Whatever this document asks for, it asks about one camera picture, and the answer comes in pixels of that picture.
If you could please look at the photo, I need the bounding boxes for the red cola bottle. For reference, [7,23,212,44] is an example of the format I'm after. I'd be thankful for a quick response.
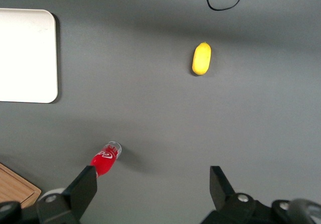
[89,141,123,178]

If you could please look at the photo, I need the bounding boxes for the wooden board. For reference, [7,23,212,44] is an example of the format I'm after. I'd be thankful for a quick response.
[0,162,42,209]

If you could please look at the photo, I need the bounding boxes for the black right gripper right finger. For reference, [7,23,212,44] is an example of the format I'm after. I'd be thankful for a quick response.
[200,166,274,224]

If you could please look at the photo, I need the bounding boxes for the white rectangular tray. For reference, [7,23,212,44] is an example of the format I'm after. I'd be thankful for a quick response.
[0,8,59,103]

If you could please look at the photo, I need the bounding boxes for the yellow lemon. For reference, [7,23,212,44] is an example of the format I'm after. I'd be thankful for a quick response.
[192,42,212,76]

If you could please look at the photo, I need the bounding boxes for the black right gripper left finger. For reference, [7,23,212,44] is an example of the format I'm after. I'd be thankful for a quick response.
[36,165,98,224]

